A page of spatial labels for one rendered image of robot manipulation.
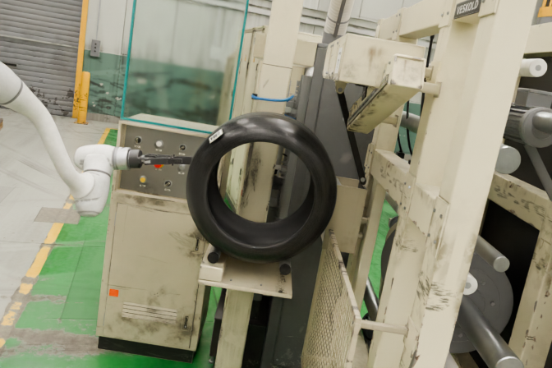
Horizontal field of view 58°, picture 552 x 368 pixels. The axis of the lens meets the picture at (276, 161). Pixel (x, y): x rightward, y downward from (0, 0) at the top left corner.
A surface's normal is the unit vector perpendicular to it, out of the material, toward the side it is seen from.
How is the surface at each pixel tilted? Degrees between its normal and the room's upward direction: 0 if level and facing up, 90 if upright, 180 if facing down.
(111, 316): 90
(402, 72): 72
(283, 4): 90
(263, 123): 43
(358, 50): 90
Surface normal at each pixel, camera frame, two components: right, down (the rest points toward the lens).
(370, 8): 0.24, 0.22
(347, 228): -0.01, 0.18
